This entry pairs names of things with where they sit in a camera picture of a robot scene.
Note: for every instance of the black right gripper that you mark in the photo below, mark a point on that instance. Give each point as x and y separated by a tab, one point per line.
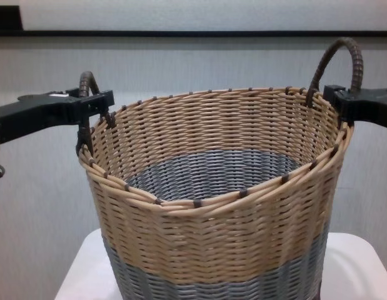
377	104

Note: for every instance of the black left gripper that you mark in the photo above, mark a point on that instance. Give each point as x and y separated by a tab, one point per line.
33	112

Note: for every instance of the tan grey black woven basket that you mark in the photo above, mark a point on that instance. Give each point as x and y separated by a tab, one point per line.
218	243

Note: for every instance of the black wall board ledge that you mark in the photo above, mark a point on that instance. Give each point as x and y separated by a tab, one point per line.
193	33

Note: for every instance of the white wall board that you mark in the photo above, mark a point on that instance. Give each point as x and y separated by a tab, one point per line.
193	14

